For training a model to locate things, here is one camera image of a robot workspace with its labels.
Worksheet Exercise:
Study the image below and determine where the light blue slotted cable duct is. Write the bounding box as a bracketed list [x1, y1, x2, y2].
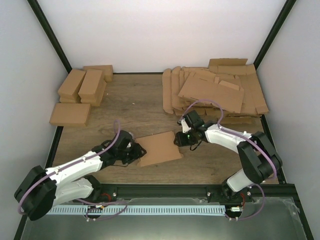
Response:
[47, 205, 226, 217]

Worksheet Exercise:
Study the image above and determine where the black aluminium frame rail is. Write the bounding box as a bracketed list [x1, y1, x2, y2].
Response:
[29, 183, 298, 201]

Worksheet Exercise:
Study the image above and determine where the folded cardboard box left stack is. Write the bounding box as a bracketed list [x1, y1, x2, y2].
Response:
[58, 69, 86, 104]

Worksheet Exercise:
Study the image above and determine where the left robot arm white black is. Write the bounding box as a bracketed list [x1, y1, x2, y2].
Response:
[14, 130, 147, 221]

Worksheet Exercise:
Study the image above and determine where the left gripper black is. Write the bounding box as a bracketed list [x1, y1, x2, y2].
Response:
[117, 143, 147, 165]

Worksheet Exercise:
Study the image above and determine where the folded cardboard box middle stack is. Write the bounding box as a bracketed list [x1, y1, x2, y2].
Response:
[78, 69, 106, 107]

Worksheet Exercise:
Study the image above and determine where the stack of flat cardboard blanks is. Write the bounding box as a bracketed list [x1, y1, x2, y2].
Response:
[162, 58, 269, 124]

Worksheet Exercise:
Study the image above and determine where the flat folded cardboard box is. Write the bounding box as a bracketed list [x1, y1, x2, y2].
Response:
[49, 103, 91, 127]

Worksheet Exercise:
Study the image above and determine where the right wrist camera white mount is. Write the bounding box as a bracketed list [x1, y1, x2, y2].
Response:
[177, 118, 191, 134]

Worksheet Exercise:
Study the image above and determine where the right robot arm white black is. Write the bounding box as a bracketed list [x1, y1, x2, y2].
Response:
[173, 110, 283, 202]

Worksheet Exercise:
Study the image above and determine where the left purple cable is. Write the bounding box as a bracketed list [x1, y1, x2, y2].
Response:
[17, 119, 128, 222]

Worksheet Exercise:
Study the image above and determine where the folded cardboard box stack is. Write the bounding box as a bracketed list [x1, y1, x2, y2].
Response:
[58, 69, 86, 104]
[78, 69, 106, 107]

